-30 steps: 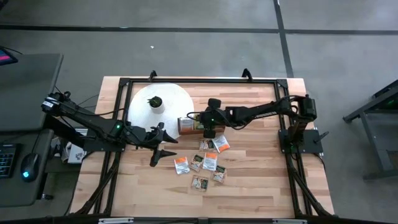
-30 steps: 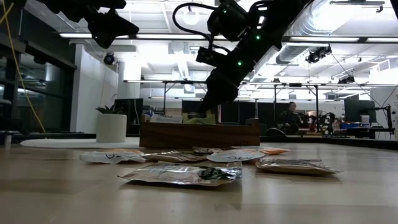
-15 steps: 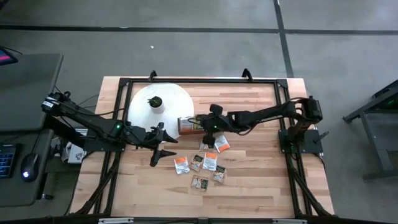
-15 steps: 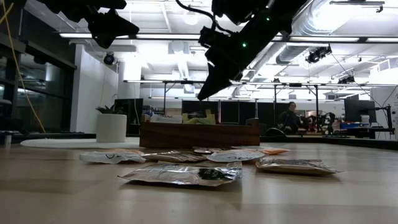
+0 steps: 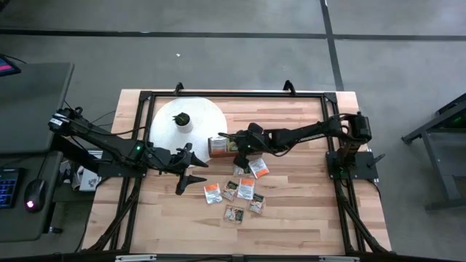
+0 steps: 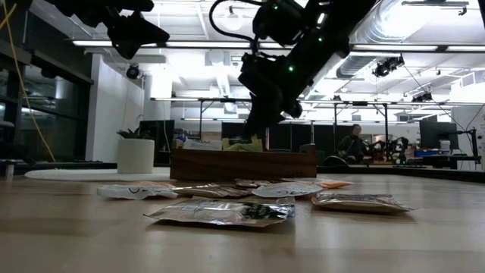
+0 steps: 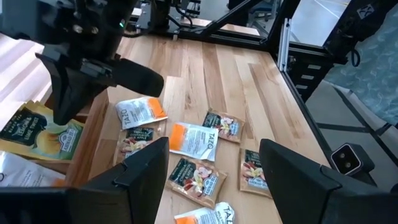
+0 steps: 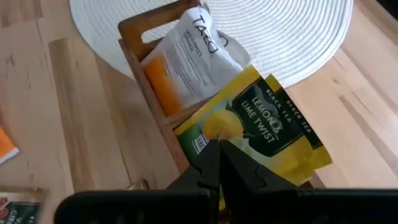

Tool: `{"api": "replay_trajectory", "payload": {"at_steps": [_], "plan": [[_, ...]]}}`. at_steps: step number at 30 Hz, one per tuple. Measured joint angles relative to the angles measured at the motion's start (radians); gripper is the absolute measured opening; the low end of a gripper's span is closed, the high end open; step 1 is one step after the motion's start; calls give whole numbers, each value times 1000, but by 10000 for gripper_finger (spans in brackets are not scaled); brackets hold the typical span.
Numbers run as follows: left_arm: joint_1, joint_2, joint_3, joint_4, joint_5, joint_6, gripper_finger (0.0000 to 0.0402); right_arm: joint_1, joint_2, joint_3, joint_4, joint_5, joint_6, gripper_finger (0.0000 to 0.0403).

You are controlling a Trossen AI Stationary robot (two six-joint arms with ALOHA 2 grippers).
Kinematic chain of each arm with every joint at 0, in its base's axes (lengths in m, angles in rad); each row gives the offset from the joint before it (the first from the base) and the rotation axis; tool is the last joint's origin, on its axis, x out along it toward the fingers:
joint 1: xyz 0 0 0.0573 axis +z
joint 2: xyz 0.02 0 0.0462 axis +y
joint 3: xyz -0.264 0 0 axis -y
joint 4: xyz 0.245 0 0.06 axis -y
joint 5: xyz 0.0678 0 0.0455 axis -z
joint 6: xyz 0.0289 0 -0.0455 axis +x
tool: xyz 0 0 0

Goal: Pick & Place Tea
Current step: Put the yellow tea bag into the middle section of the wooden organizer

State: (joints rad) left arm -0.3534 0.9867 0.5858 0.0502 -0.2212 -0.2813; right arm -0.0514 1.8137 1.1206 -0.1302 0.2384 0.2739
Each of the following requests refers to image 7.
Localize small black table camera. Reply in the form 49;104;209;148
330;142;376;177

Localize yellow lemon lime tea bag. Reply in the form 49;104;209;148
0;100;85;162

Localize gold vanilla cinnamon tea bag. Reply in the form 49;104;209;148
201;109;246;144
113;126;156;166
238;148;274;199
165;157;228;209

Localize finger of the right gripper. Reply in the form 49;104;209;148
62;67;108;124
35;54;63;126

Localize wooden three-compartment tray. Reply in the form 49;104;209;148
0;88;110;189

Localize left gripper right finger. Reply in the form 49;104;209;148
259;138;343;224

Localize silver edge bracket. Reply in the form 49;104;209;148
278;17;292;73

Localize white orange Tazo tea bag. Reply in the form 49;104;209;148
114;96;169;130
0;151;67;188
169;121;220;162
174;201;236;224

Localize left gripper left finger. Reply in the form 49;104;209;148
80;137;170;224

